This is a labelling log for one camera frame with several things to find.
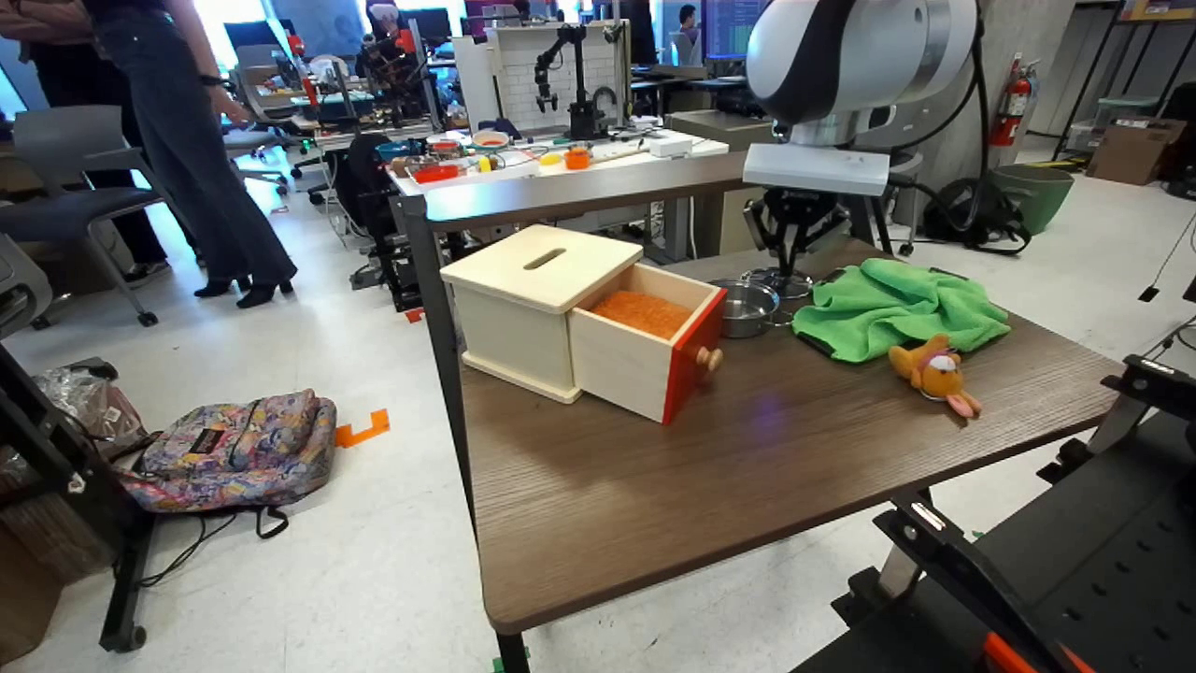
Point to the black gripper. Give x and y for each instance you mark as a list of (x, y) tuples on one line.
[(803, 218)]

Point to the black background robot arm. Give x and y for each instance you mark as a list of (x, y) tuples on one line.
[(599, 76)]

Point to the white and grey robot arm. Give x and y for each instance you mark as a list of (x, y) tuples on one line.
[(826, 72)]

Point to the small steel pot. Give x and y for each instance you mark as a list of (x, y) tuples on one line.
[(749, 310)]

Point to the green cloth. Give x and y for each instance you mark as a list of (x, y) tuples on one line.
[(882, 303)]

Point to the orange plush toy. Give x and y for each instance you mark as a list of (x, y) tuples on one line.
[(935, 370)]

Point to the wooden box with red drawer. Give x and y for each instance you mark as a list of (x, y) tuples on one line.
[(580, 315)]

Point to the red fire extinguisher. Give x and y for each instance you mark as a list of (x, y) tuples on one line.
[(1016, 104)]

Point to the white background table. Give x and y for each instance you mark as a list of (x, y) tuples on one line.
[(480, 158)]

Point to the cardboard box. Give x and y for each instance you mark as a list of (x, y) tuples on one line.
[(1135, 151)]

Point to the colourful backpack on floor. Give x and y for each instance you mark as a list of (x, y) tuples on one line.
[(258, 452)]

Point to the standing person in jeans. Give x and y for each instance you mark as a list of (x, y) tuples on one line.
[(177, 104)]

